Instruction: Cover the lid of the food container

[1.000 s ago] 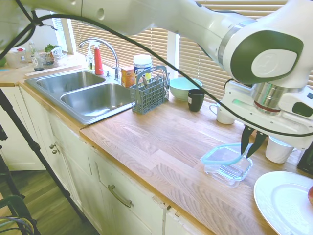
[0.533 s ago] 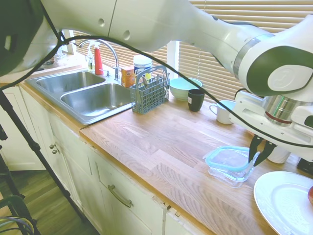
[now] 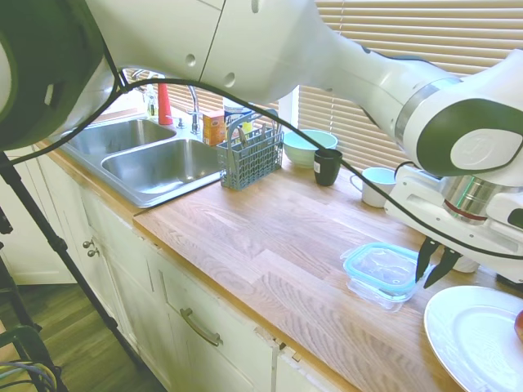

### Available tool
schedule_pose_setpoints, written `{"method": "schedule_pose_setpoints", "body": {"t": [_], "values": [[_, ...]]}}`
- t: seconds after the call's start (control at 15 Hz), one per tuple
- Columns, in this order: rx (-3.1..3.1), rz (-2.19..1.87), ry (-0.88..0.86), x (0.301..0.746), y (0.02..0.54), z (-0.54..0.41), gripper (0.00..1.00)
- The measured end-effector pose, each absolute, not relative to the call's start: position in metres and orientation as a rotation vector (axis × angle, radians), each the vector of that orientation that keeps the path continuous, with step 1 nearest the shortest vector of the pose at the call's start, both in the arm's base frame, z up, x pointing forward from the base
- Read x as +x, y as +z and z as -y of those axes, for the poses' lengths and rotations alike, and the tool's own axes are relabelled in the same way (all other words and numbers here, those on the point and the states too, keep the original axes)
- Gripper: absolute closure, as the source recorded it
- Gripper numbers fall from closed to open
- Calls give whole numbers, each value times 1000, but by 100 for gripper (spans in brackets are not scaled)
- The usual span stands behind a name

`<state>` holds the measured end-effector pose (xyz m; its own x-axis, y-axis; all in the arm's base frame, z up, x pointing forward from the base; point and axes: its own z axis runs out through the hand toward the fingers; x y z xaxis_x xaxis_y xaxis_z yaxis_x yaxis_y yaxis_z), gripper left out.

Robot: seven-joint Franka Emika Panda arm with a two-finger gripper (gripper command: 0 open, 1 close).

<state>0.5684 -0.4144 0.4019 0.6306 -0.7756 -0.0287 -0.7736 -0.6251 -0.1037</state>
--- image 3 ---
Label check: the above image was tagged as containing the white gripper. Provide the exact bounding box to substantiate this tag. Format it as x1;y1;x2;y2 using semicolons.
383;164;523;290

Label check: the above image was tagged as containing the clear lid with teal seal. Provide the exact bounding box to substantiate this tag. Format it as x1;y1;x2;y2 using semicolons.
342;242;434;303

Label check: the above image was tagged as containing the clear glass food container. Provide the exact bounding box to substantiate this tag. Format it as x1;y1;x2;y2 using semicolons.
346;278;422;314

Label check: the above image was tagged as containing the plain white mug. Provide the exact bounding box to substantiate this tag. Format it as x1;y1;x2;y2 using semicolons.
451;256;480;274

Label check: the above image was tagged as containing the large white plate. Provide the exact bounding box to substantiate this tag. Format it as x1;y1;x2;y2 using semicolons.
423;285;523;392

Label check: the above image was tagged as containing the white mug with teal inside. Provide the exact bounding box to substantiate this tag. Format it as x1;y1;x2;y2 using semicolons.
349;167;398;208

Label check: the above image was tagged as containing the black cup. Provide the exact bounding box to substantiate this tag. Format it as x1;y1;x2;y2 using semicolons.
313;148;343;187

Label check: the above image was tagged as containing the teal bowl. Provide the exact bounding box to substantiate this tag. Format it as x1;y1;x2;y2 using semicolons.
283;129;339;169

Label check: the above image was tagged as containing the grey plastic cutlery basket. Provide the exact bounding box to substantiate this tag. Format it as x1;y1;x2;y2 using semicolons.
216;109;285;192

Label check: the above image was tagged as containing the wide beige window blind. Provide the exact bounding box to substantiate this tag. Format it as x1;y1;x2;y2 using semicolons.
297;0;523;177

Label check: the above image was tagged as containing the white wipes canister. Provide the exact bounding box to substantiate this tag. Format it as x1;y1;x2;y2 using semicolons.
222;96;257;142

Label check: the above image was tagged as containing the orange baking soda box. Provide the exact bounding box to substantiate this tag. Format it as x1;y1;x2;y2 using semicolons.
203;113;226;147

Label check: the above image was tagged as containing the chrome curved faucet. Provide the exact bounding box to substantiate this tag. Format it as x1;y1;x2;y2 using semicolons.
130;68;201;135

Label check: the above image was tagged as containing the stainless steel double sink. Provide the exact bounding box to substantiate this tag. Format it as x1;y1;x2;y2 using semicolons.
52;118;224;209

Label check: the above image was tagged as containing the red cone spray bottle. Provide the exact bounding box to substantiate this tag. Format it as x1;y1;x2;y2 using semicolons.
157;82;174;126

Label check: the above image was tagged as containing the white kitchen cabinet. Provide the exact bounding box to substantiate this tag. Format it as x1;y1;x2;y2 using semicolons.
0;140;340;392

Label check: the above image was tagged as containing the clear soap bottle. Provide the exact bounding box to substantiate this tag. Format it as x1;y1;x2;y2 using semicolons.
144;83;160;120

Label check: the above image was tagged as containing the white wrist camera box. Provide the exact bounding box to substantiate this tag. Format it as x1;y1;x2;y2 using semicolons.
485;191;523;229

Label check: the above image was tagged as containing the metal drawer handle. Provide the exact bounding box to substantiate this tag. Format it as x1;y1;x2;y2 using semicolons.
180;307;224;348

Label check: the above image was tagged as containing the black camera tripod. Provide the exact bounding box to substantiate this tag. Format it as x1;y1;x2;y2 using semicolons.
0;149;144;392

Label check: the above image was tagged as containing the green metal frame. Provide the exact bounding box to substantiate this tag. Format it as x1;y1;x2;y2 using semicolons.
0;324;62;392

